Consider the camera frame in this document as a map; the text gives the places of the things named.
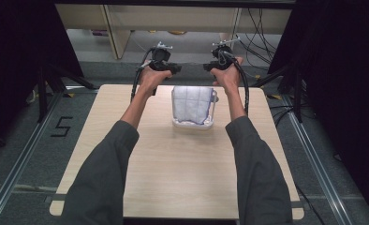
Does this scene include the hand-held gripper cable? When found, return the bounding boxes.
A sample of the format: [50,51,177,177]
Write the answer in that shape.
[231,57,250,116]
[129,46,156,104]

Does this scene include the beige wooden desk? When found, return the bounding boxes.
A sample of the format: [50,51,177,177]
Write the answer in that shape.
[54,3,293,62]

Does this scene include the right hand-held gripper cable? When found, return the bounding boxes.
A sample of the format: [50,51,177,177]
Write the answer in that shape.
[231,57,250,116]

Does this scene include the thin black floor cable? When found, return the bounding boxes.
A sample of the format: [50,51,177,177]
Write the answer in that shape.
[294,184,327,225]

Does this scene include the black metal stand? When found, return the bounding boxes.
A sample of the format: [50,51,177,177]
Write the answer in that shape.
[251,65,304,124]
[37,62,99,124]

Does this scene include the person's right hand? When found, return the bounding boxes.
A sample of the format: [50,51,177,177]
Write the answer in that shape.
[210,56,244,95]

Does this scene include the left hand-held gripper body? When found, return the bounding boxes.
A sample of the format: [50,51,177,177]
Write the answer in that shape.
[148,41,174,71]

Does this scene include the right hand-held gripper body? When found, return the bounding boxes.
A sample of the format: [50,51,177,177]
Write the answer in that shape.
[211,37,242,70]

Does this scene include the bundle of black cables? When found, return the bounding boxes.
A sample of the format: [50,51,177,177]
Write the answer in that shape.
[235,7,284,71]

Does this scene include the black floor cables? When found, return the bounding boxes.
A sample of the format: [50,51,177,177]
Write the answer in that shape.
[268,103,300,127]

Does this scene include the white plastic rack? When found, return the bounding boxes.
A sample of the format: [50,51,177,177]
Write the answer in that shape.
[171,88,219,130]

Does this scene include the person's left hand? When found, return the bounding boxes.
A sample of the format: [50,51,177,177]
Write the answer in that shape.
[139,67,173,98]

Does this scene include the white floor cable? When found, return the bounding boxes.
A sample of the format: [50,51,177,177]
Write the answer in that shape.
[242,68,259,80]

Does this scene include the metal floor rail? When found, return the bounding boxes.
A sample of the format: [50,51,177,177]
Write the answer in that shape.
[0,92,64,225]
[281,93,356,225]

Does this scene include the white cloth with purple edge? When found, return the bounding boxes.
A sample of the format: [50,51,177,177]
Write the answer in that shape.
[171,85,215,127]

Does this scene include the black curtain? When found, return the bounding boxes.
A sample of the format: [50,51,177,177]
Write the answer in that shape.
[267,0,369,218]
[0,0,85,155]

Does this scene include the left hand-held gripper cable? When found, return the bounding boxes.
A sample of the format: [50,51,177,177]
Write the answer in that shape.
[129,46,156,104]

